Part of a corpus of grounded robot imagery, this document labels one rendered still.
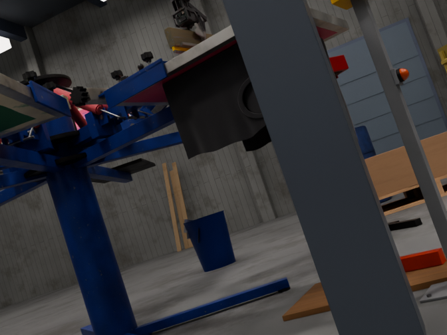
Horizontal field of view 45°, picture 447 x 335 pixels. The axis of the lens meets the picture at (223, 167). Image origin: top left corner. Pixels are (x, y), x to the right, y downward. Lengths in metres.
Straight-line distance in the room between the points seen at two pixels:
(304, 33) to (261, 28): 0.11
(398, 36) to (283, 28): 10.76
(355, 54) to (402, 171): 7.56
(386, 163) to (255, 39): 3.38
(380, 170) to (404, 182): 0.21
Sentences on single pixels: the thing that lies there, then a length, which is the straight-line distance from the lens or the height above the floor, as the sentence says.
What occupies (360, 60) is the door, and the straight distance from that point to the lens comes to 11.98.
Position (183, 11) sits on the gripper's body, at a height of 1.21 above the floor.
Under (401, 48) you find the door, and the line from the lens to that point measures 12.00.
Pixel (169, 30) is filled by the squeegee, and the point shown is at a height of 1.13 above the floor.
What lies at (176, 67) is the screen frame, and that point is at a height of 0.95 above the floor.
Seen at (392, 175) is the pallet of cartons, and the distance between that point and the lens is 4.62.
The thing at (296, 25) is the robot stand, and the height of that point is 0.79.
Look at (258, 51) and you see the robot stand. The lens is 1.32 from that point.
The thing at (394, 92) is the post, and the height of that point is 0.61.
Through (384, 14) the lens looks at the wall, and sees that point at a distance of 12.21.
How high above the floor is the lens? 0.42
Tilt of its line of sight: 5 degrees up
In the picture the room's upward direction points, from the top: 19 degrees counter-clockwise
